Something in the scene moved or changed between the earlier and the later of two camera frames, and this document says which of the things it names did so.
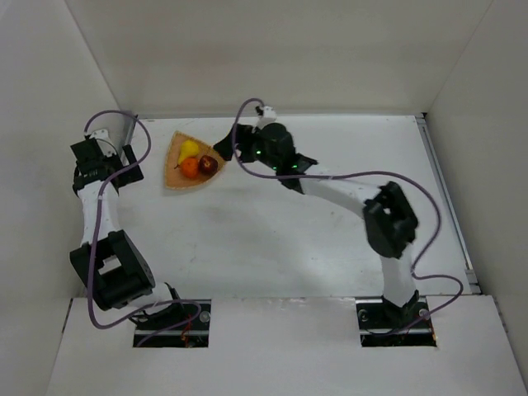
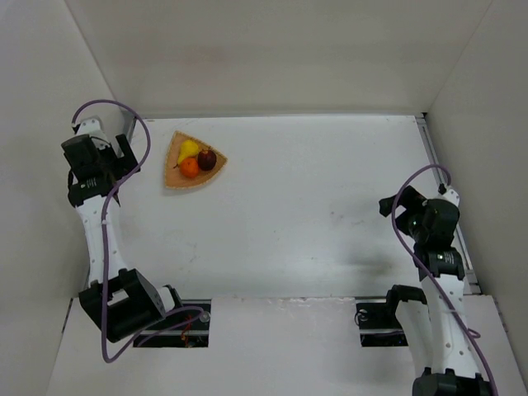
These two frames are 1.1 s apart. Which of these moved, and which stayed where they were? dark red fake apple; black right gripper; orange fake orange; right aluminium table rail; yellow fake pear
Moved: dark red fake apple; black right gripper
Stayed: yellow fake pear; orange fake orange; right aluminium table rail
